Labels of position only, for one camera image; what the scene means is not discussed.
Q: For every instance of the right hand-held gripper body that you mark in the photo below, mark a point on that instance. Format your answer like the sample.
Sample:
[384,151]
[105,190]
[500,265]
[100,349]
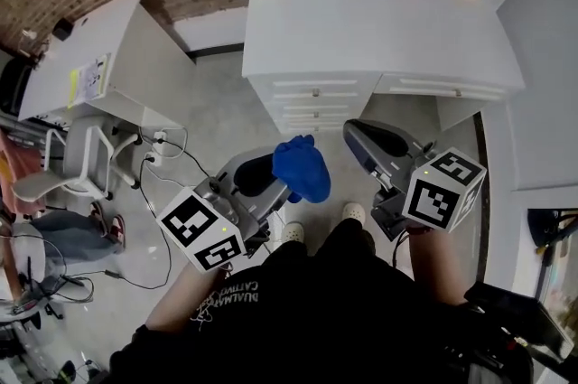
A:
[433,201]

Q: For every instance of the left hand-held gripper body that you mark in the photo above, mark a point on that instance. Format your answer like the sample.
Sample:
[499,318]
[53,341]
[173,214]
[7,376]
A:
[185,221]

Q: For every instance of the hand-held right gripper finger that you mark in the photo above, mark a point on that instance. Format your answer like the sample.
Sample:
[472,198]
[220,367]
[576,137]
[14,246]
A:
[381,146]
[390,137]

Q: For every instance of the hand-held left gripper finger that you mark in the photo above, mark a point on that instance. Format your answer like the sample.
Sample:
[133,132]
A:
[264,185]
[246,170]

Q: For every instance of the blue cloth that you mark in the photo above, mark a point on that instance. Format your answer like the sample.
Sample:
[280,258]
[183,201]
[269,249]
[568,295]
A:
[302,170]

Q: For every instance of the person's right forearm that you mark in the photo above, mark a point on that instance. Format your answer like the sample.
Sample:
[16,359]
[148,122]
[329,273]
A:
[440,269]

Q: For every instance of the person's left forearm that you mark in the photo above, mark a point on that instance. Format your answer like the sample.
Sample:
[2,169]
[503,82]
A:
[185,301]

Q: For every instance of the white desk with drawers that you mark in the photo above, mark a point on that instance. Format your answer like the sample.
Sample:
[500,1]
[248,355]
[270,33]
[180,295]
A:
[370,25]

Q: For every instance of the white side desk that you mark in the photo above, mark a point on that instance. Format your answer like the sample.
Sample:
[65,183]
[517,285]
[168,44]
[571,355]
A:
[104,25]

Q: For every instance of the person's white shoe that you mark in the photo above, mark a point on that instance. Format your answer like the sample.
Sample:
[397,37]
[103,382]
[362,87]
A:
[353,211]
[293,231]

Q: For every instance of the white power strip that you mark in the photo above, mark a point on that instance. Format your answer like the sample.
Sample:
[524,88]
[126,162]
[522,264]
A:
[160,137]
[152,158]

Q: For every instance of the person's black trousers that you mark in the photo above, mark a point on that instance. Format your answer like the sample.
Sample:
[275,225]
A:
[347,237]

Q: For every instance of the white office chair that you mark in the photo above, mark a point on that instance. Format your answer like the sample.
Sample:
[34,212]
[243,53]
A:
[77,161]

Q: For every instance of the person's black shirt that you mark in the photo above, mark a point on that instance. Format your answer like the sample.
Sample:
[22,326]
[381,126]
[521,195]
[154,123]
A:
[316,328]

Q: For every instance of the yellow white paper leaflet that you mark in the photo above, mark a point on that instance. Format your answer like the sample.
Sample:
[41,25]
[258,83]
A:
[88,79]

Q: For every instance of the pink cloth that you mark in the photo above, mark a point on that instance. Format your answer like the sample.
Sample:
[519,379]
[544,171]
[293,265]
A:
[9,179]

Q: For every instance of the black office chair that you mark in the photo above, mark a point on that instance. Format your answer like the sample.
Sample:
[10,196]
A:
[13,86]

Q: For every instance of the small black box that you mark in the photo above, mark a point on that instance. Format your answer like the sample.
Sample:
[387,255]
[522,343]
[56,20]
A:
[63,30]

